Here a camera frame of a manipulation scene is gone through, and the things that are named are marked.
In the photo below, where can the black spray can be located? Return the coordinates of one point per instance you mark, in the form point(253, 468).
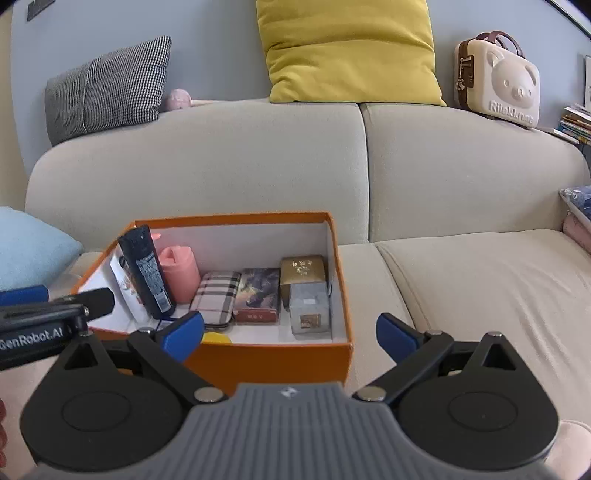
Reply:
point(145, 272)

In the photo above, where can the beige sofa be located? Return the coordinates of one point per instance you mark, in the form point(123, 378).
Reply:
point(461, 286)

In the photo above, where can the golden brown box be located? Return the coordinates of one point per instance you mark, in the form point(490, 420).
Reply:
point(302, 272)

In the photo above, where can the plaid case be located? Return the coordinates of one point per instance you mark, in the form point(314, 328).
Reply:
point(214, 300)

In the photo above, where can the dark wall fixture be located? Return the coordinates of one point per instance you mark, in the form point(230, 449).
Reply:
point(41, 9)

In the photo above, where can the light blue pillow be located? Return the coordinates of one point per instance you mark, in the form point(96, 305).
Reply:
point(32, 249)

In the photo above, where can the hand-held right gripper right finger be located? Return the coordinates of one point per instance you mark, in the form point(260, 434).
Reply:
point(395, 338)

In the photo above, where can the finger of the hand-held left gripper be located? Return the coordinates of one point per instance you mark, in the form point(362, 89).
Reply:
point(23, 294)
point(99, 300)

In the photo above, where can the pink plush toy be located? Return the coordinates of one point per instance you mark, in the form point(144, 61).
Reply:
point(175, 100)

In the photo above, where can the orange cardboard box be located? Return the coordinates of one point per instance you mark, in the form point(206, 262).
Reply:
point(277, 362)

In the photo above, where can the stack of books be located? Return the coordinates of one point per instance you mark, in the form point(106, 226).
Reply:
point(575, 124)

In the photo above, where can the blue floral pillow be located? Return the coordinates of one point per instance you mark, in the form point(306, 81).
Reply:
point(579, 201)

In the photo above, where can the cream bear suitcase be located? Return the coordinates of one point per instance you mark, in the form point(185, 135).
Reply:
point(503, 83)

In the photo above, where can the houndstooth pillow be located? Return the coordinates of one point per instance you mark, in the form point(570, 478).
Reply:
point(101, 92)

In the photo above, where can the dark picture frame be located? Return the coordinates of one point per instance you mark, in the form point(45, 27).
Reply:
point(579, 11)

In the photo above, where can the yellow pillow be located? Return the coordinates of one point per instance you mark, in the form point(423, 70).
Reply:
point(346, 50)

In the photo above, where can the clear plastic box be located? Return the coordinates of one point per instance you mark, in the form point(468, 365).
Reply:
point(309, 309)

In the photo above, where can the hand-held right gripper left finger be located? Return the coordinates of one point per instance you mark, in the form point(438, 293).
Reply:
point(184, 335)

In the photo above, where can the white printed tube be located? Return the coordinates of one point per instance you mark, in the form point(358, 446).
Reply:
point(127, 290)

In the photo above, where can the yellow tape measure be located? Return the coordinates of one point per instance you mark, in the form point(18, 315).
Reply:
point(217, 338)

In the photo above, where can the pink cushion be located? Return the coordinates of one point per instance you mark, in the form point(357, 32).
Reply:
point(579, 233)

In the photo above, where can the glossy booklet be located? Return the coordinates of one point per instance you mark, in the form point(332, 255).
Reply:
point(256, 290)

